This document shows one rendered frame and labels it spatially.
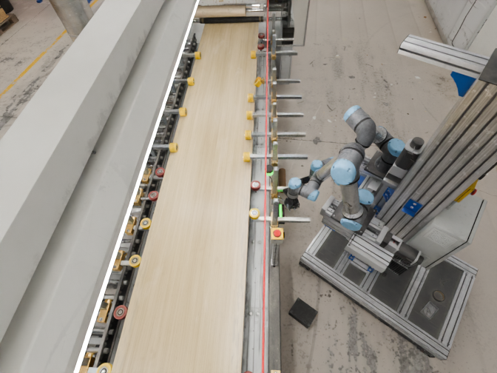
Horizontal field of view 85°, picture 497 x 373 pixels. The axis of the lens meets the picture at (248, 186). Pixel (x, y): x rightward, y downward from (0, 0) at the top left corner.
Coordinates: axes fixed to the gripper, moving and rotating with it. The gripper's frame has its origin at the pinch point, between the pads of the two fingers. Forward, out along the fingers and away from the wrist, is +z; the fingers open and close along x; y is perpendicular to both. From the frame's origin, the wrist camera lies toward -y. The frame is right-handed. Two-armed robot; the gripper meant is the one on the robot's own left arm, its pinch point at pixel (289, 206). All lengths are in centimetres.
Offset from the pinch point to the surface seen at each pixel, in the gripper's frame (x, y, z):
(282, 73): 99, -253, 74
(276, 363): -42, 86, 24
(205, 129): -40, -103, 3
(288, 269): 0, 17, 94
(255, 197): -15.4, -34.1, 31.6
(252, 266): -36, 23, 32
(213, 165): -43, -59, 4
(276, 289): -26, 46, 24
